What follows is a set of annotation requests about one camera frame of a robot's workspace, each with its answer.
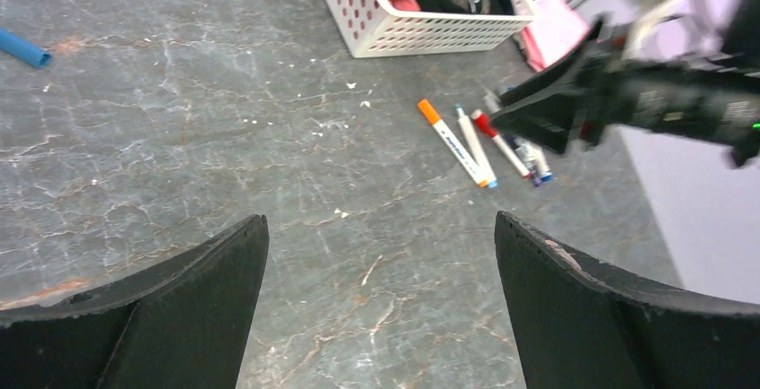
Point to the orange pen cap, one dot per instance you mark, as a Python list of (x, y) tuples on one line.
[(428, 111)]

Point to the white plastic basket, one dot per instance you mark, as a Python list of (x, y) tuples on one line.
[(373, 28)]

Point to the white pen blue tip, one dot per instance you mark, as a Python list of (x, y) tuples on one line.
[(471, 137)]

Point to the red pen cap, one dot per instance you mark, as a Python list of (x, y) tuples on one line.
[(482, 122)]

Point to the pink folded cloth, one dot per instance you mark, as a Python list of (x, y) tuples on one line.
[(554, 32)]

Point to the white pen blue ends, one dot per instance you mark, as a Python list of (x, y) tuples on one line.
[(536, 158)]

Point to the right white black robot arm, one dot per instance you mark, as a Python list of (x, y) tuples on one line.
[(718, 106)]

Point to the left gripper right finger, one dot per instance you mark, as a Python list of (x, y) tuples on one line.
[(580, 322)]

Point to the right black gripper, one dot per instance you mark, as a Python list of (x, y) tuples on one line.
[(573, 99)]

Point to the light blue pen cap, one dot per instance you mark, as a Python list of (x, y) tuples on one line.
[(23, 50)]

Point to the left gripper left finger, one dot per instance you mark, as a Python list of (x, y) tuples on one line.
[(182, 323)]

